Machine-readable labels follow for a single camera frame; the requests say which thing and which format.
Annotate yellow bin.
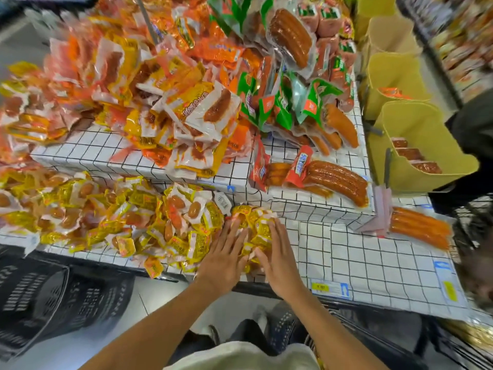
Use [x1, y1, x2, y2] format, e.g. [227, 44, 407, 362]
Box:
[359, 15, 425, 70]
[353, 0, 399, 39]
[367, 100, 481, 196]
[359, 51, 434, 122]

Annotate long orange sausage pack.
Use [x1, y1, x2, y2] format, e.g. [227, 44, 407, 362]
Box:
[387, 206, 456, 253]

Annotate pile of small snack packets tier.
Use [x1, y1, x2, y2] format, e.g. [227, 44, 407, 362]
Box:
[0, 165, 280, 280]

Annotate person's left hand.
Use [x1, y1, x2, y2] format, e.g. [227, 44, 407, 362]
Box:
[193, 218, 253, 299]

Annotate person's left forearm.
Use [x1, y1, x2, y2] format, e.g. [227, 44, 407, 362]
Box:
[79, 281, 226, 370]

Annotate black shorts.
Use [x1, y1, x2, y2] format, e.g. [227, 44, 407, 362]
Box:
[168, 318, 272, 365]

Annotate blue yellow price label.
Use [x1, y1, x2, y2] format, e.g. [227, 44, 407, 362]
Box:
[310, 279, 355, 300]
[433, 260, 465, 307]

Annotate large pile of sausage packets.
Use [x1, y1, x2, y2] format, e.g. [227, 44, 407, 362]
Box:
[0, 0, 259, 182]

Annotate stack of black baskets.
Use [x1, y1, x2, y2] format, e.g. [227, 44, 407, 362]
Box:
[0, 244, 137, 361]

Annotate store shelving with packaged goods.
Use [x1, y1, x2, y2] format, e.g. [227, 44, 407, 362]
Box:
[399, 0, 493, 105]

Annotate grey metal pole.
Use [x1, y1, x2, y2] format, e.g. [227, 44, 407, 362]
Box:
[133, 0, 165, 45]

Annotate person's right hand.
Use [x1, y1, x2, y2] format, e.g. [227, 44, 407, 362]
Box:
[254, 218, 308, 303]

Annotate pile of sausage packets tier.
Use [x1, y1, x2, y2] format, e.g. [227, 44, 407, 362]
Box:
[206, 0, 365, 159]

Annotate red label brown sausage pack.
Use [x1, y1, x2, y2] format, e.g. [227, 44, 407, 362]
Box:
[266, 144, 372, 210]

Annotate black shopping basket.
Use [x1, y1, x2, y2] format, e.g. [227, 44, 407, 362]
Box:
[264, 300, 432, 370]

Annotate tiled white display table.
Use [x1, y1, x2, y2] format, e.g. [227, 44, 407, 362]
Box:
[0, 104, 482, 321]

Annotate person's right forearm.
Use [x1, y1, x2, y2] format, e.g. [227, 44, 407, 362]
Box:
[283, 290, 390, 370]

